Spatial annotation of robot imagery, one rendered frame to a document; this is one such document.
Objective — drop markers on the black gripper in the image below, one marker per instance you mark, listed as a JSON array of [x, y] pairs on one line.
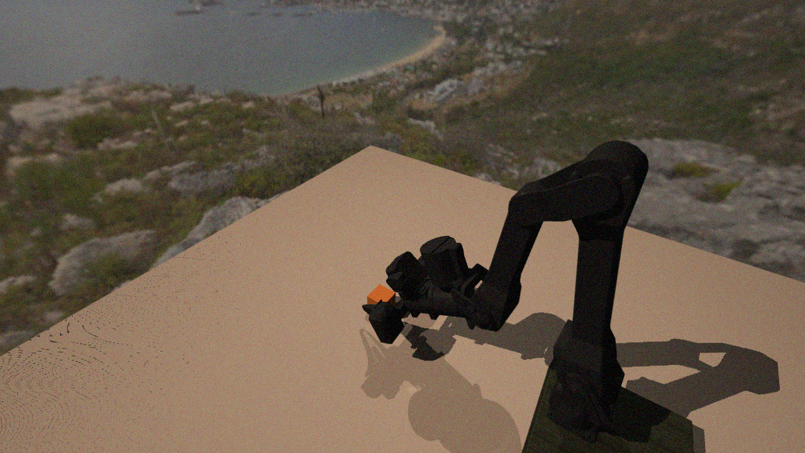
[[386, 318]]

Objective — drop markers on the orange block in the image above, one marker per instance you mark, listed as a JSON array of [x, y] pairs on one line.
[[381, 293]]

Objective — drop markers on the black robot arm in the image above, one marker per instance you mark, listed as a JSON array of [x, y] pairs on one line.
[[598, 194]]

